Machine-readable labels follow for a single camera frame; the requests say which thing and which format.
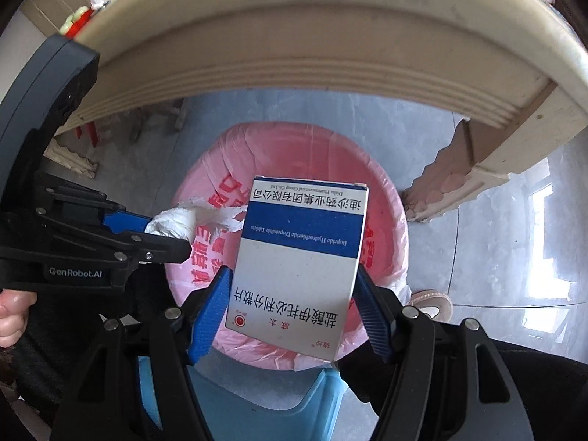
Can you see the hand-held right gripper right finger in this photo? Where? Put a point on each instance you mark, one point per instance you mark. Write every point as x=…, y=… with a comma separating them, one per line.
x=374, y=317

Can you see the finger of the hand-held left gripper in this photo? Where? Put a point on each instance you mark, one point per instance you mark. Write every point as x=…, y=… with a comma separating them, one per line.
x=156, y=248
x=126, y=220

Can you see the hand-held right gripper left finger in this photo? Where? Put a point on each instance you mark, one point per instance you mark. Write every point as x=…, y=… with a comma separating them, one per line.
x=209, y=317

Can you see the white tissue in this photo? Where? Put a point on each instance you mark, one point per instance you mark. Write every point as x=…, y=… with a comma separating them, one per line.
x=174, y=223

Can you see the white box with blue band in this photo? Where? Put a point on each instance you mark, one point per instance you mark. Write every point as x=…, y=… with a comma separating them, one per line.
x=294, y=275

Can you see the bin with pink bag liner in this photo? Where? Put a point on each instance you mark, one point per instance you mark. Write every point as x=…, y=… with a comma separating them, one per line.
x=298, y=156

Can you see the person's left hand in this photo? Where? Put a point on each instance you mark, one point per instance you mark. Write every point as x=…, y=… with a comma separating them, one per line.
x=14, y=317

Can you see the red tray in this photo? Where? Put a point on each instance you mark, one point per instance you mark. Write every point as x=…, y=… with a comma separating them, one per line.
x=76, y=30

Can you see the beige shoe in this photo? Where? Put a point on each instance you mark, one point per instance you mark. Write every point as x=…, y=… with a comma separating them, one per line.
x=434, y=303

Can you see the green cup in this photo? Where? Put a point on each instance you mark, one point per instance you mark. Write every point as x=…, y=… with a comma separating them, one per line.
x=79, y=12
x=69, y=23

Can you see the blue plastic stool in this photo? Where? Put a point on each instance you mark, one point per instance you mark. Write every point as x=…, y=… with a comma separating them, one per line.
x=275, y=404

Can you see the black pants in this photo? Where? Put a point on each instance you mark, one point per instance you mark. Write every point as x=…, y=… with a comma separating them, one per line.
x=528, y=376

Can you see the beige coffee table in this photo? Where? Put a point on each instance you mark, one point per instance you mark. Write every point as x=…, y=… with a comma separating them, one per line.
x=321, y=55

